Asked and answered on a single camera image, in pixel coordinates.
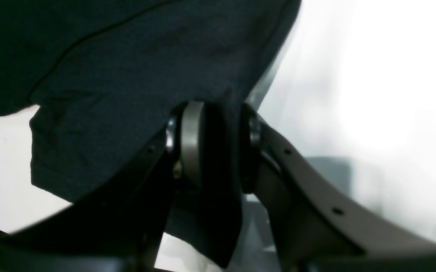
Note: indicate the right gripper dark wrist-view right finger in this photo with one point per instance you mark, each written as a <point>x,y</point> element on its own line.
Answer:
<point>315,227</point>

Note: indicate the right gripper dark wrist-view left finger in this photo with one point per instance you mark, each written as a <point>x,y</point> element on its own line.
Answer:
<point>119,226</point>

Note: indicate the black T-shirt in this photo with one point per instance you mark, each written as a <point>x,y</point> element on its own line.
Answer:
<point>105,75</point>

